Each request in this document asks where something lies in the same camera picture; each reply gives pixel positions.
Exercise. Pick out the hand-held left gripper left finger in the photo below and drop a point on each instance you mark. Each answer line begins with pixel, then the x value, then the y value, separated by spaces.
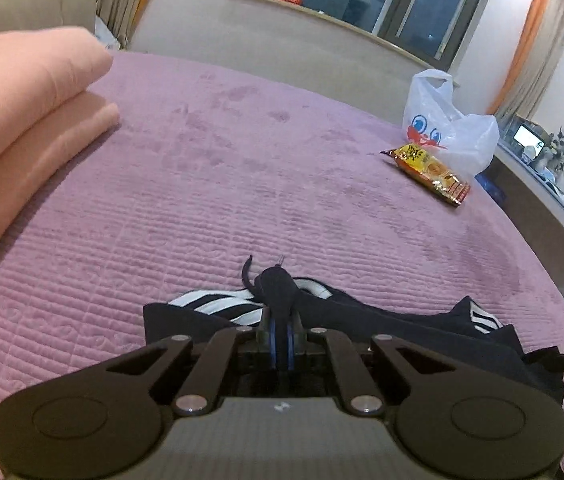
pixel 273 345

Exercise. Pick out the small lit screen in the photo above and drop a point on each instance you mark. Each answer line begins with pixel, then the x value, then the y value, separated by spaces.
pixel 529 141

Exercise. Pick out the white flower bouquet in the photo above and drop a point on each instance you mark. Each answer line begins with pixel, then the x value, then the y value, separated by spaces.
pixel 558 147

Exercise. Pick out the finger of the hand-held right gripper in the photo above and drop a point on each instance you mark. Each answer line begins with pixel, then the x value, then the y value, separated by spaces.
pixel 544 357

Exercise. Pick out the white printed plastic bag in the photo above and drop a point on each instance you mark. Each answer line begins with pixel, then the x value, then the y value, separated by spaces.
pixel 461 135

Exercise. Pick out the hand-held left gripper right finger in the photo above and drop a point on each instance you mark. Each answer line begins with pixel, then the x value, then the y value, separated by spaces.
pixel 292 345

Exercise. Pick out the blue plastic stool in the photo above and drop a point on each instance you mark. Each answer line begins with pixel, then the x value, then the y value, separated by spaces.
pixel 490 185

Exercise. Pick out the bed with purple quilted cover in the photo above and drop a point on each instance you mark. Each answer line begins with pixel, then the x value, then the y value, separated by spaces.
pixel 212 185

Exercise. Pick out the folded pink blanket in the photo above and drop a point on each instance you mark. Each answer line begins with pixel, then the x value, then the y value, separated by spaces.
pixel 22 110

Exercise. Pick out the black white-striped hooded jacket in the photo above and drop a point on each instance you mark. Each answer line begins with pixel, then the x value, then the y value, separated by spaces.
pixel 371 317

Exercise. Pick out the yellow red snack packet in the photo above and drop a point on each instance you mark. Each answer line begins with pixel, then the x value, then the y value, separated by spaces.
pixel 431 172

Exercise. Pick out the grey curved desk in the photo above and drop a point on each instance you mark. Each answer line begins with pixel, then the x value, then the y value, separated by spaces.
pixel 551 200

